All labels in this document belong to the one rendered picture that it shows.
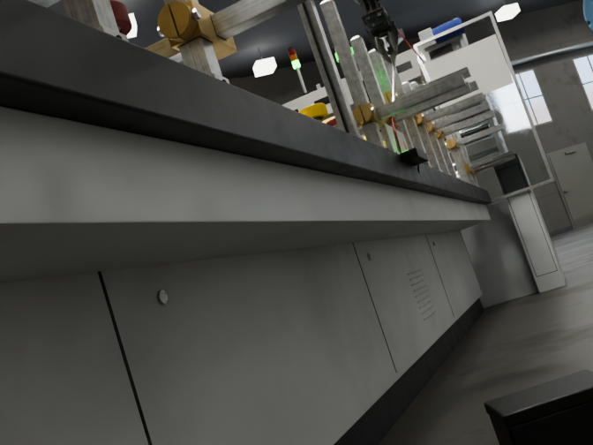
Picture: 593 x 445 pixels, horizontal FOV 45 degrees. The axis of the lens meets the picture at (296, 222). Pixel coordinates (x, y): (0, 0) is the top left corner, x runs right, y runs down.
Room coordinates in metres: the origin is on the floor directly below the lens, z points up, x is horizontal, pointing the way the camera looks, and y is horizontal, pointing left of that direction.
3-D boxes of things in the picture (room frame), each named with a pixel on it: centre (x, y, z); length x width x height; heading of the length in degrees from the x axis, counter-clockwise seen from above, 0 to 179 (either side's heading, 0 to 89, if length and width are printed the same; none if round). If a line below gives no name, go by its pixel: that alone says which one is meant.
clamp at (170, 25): (0.98, 0.05, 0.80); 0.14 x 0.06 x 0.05; 161
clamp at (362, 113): (1.92, -0.27, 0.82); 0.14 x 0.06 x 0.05; 161
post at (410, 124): (2.61, -0.51, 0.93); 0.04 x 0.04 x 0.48; 71
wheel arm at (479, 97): (2.88, -0.62, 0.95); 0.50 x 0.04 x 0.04; 71
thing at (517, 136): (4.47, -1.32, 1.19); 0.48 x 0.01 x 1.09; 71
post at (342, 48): (1.90, -0.27, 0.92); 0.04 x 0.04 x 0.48; 71
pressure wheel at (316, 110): (1.99, -0.14, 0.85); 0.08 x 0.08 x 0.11
